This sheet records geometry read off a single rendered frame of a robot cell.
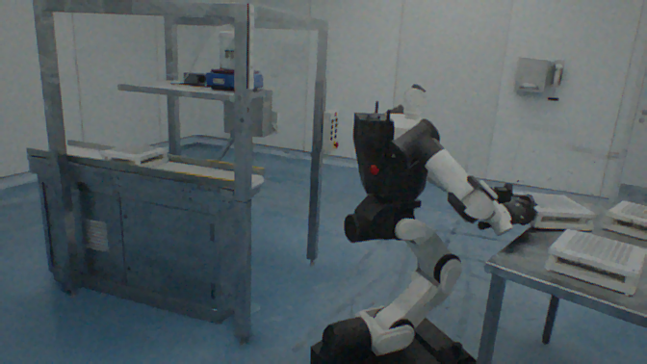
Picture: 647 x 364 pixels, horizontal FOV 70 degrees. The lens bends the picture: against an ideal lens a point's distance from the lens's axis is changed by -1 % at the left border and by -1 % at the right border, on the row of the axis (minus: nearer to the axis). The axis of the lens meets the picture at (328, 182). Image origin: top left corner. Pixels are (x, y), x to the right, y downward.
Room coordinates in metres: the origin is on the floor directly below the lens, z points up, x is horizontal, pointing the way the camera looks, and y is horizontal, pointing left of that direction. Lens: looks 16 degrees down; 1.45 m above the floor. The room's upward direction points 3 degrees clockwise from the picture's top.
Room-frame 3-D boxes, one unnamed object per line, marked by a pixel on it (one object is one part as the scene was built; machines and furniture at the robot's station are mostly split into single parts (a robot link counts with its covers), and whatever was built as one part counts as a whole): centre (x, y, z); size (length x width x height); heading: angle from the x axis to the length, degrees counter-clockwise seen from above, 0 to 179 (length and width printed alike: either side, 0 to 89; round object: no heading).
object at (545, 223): (1.82, -0.92, 0.84); 0.24 x 0.24 x 0.02; 4
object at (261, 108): (2.33, 0.43, 1.11); 0.22 x 0.11 x 0.20; 72
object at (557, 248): (1.37, -0.87, 0.88); 0.25 x 0.24 x 0.02; 142
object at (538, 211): (1.82, -0.92, 0.88); 0.25 x 0.24 x 0.02; 94
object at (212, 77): (2.26, 0.47, 1.28); 0.21 x 0.20 x 0.09; 162
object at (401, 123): (1.77, -0.24, 1.08); 0.34 x 0.30 x 0.36; 4
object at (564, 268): (1.36, -0.87, 0.83); 0.24 x 0.24 x 0.02; 52
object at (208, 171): (2.40, 1.02, 0.77); 1.35 x 0.25 x 0.05; 72
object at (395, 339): (1.78, -0.28, 0.28); 0.21 x 0.20 x 0.13; 117
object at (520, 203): (1.70, -0.74, 0.89); 0.12 x 0.10 x 0.13; 126
